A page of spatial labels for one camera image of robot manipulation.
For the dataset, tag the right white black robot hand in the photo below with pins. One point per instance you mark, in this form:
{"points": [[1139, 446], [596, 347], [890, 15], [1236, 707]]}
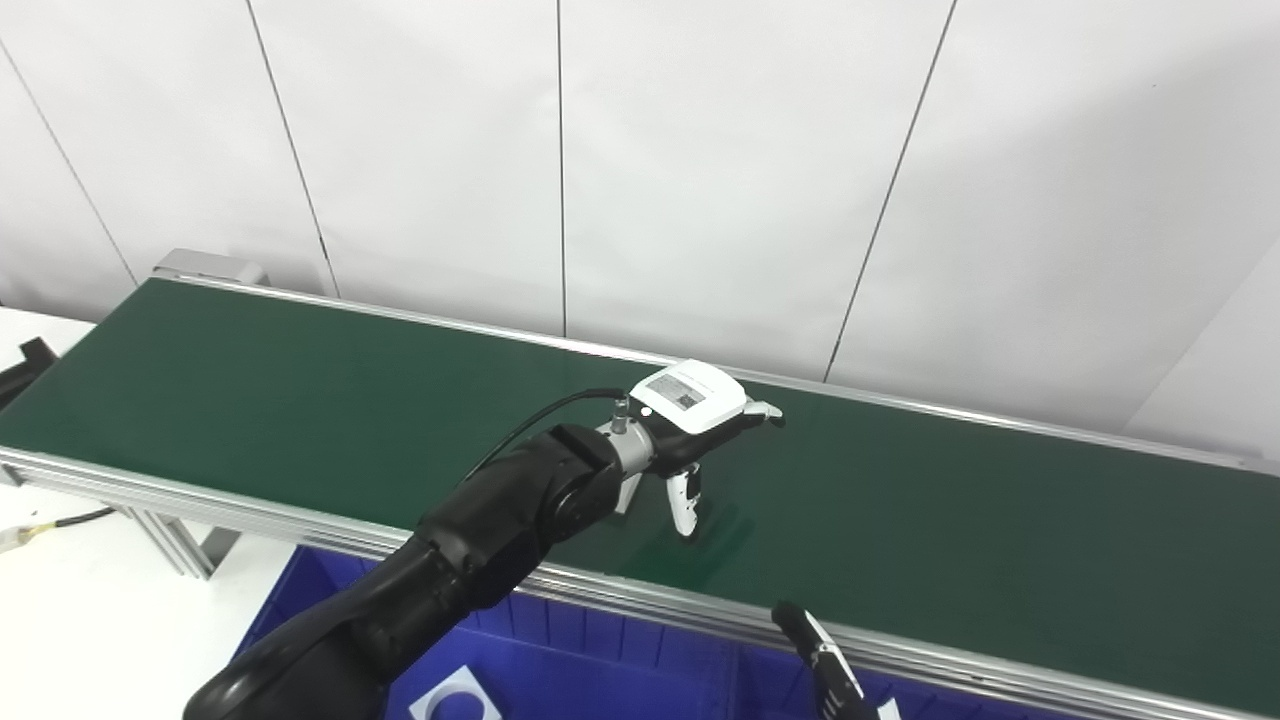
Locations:
{"points": [[825, 670]]}

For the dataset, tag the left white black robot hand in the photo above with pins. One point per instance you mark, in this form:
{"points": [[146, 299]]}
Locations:
{"points": [[690, 395]]}

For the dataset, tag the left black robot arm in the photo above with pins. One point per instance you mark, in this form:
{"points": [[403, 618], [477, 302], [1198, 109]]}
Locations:
{"points": [[480, 530]]}

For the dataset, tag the blue plastic bin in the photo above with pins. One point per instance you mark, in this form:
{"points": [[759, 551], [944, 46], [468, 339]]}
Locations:
{"points": [[770, 690], [560, 660]]}

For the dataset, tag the green conveyor belt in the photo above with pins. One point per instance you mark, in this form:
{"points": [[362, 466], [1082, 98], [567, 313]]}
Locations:
{"points": [[300, 400]]}

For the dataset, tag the grey conveyor end housing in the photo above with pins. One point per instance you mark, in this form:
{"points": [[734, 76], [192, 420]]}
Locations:
{"points": [[210, 265]]}

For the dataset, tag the aluminium conveyor leg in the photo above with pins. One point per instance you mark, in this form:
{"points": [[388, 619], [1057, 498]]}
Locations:
{"points": [[180, 545]]}

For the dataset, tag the black object on table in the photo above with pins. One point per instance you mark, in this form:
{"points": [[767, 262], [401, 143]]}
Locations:
{"points": [[25, 370]]}

